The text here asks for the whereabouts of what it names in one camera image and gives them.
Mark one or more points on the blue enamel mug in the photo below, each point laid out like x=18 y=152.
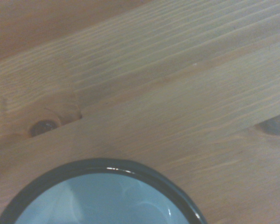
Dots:
x=100 y=198

